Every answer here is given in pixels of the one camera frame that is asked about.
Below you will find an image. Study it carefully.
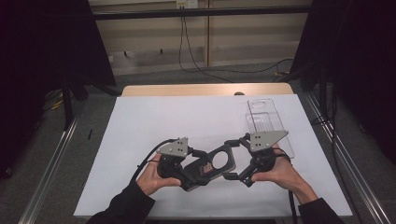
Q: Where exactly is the black hanging cable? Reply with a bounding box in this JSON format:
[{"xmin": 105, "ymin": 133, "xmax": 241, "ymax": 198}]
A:
[{"xmin": 177, "ymin": 7, "xmax": 235, "ymax": 84}]

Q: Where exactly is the person's right hand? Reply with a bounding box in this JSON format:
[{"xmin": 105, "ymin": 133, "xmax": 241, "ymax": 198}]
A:
[{"xmin": 250, "ymin": 143, "xmax": 310, "ymax": 198}]

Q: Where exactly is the black floor cable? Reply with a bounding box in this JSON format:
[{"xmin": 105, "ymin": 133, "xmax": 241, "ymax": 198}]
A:
[{"xmin": 199, "ymin": 58, "xmax": 295, "ymax": 76}]

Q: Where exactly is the person's left hand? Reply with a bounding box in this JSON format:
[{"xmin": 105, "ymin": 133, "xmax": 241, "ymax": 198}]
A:
[{"xmin": 135, "ymin": 152, "xmax": 182, "ymax": 197}]

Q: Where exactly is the black curtain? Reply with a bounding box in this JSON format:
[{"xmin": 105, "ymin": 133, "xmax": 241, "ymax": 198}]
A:
[
  {"xmin": 290, "ymin": 0, "xmax": 396, "ymax": 166},
  {"xmin": 0, "ymin": 0, "xmax": 117, "ymax": 180}
]

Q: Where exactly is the wooden table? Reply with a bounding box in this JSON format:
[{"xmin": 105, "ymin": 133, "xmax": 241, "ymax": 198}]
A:
[{"xmin": 120, "ymin": 82, "xmax": 294, "ymax": 97}]

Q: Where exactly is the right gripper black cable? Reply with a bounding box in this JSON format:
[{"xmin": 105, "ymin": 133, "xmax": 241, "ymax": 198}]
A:
[{"xmin": 273, "ymin": 147, "xmax": 299, "ymax": 224}]

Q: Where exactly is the black horizontal bar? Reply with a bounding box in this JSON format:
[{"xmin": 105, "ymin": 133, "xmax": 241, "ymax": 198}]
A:
[{"xmin": 92, "ymin": 5, "xmax": 313, "ymax": 21}]

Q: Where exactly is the black cable bundle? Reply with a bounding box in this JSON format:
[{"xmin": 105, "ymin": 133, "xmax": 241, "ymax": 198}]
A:
[{"xmin": 310, "ymin": 83, "xmax": 340, "ymax": 157}]

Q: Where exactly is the black stand post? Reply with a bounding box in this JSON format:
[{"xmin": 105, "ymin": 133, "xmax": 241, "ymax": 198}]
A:
[{"xmin": 60, "ymin": 77, "xmax": 77, "ymax": 132}]

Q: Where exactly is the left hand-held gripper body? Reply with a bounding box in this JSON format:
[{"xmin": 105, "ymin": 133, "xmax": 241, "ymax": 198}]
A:
[{"xmin": 156, "ymin": 136, "xmax": 194, "ymax": 180}]

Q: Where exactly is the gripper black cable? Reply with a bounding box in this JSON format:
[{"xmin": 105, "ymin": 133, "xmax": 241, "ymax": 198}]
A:
[
  {"xmin": 273, "ymin": 147, "xmax": 299, "ymax": 224},
  {"xmin": 129, "ymin": 137, "xmax": 181, "ymax": 185}
]

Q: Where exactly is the dark patterned phone case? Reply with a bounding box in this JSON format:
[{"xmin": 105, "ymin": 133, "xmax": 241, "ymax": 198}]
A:
[{"xmin": 182, "ymin": 144, "xmax": 237, "ymax": 191}]

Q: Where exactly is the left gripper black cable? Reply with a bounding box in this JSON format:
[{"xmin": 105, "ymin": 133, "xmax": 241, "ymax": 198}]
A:
[{"xmin": 129, "ymin": 137, "xmax": 181, "ymax": 185}]

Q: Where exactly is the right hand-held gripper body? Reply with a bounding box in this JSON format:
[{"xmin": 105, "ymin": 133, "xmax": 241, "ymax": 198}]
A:
[{"xmin": 247, "ymin": 130, "xmax": 290, "ymax": 175}]

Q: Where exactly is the white table sheet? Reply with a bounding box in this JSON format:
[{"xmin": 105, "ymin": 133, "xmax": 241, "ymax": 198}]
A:
[{"xmin": 73, "ymin": 93, "xmax": 354, "ymax": 218}]

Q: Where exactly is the metal floor rail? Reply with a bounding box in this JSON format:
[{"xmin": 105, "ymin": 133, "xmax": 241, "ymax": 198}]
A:
[
  {"xmin": 303, "ymin": 92, "xmax": 394, "ymax": 224},
  {"xmin": 18, "ymin": 102, "xmax": 87, "ymax": 224}
]

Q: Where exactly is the yellow cable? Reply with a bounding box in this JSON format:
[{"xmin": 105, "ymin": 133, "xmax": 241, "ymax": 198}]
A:
[{"xmin": 49, "ymin": 95, "xmax": 65, "ymax": 111}]

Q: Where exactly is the white wall socket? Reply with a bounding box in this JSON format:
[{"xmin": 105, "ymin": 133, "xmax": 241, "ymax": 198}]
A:
[{"xmin": 176, "ymin": 0, "xmax": 199, "ymax": 9}]

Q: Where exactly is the clear plastic box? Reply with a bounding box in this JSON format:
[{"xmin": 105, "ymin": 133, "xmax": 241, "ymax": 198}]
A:
[{"xmin": 245, "ymin": 98, "xmax": 295, "ymax": 160}]

